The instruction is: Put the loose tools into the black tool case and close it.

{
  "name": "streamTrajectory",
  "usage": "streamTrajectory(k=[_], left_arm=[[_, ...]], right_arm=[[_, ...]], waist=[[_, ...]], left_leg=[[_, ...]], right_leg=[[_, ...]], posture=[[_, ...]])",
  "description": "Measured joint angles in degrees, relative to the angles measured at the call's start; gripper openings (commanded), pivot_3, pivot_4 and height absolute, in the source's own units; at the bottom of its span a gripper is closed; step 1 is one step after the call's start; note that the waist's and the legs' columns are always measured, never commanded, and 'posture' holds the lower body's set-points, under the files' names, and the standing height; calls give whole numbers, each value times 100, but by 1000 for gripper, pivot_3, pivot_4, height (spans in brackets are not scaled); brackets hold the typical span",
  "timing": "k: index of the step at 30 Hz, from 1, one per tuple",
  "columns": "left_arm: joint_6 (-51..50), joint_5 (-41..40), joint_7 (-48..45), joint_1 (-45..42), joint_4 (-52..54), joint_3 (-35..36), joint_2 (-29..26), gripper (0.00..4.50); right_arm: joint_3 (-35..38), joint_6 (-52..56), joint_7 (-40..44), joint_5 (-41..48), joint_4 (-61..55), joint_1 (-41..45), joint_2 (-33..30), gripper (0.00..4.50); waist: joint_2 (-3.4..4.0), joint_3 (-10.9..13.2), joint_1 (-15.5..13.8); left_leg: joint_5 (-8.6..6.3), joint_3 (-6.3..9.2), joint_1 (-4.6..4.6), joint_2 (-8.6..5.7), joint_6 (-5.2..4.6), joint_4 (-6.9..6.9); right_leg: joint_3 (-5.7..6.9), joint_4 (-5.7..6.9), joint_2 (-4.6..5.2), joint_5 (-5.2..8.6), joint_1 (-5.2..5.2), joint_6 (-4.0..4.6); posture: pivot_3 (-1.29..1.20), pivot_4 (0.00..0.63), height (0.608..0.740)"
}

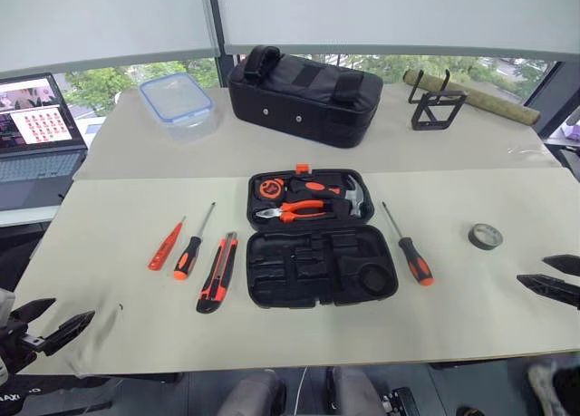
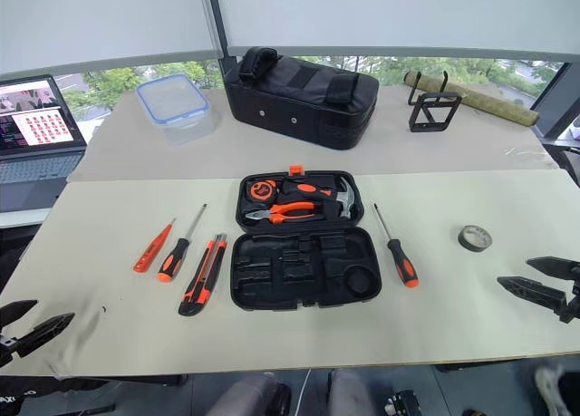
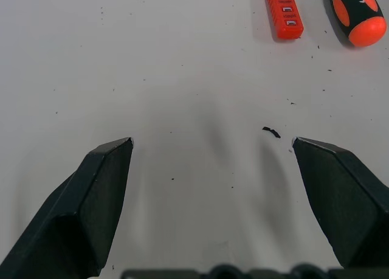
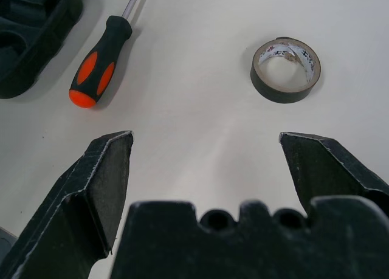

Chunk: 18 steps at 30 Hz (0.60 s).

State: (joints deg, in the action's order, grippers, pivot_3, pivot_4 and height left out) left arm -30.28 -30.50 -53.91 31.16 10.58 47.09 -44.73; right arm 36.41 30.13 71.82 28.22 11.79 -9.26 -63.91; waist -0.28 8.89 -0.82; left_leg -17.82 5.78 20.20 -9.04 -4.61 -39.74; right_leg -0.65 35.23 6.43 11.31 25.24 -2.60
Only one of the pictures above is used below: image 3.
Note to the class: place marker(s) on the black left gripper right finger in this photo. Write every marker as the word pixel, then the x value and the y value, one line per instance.
pixel 343 200

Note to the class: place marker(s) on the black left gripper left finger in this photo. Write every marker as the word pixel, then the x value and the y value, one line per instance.
pixel 76 206

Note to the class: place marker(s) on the orange voltage tester pen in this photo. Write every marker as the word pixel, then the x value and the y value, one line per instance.
pixel 284 14

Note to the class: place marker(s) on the small black debris scrap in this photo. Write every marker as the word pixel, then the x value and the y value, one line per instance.
pixel 271 131

